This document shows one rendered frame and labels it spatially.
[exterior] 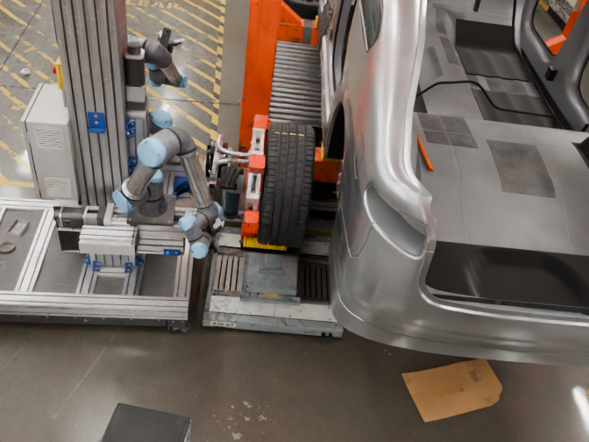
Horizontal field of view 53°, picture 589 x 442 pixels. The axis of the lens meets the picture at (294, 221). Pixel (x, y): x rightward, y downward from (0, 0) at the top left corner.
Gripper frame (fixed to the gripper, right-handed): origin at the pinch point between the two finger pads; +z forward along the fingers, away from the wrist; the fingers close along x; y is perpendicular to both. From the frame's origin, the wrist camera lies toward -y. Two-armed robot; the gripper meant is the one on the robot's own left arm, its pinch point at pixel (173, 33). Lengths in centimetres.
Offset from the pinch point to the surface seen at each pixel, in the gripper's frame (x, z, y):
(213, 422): 95, -164, 112
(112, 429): 53, -197, 84
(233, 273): 78, -67, 108
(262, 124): 69, -51, 5
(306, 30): 66, 172, 50
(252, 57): 52, -25, -16
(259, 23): 51, -24, -36
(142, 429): 65, -193, 82
